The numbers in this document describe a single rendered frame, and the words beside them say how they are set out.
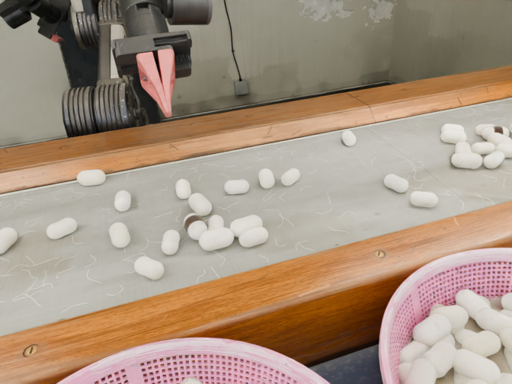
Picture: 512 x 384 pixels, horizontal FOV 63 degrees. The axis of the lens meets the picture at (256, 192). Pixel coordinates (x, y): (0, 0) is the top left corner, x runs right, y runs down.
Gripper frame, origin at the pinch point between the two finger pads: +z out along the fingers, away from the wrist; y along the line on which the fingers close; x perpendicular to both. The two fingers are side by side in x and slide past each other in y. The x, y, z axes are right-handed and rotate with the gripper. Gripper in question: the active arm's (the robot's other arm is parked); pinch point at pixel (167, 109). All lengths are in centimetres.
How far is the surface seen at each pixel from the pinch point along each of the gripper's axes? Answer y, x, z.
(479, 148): 41.3, -0.1, 14.7
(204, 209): 1.2, -0.6, 14.4
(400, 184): 25.2, -3.3, 17.8
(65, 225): -14.4, 0.9, 12.1
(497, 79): 65, 13, -2
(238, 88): 61, 174, -107
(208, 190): 3.0, 4.6, 10.5
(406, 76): 175, 171, -93
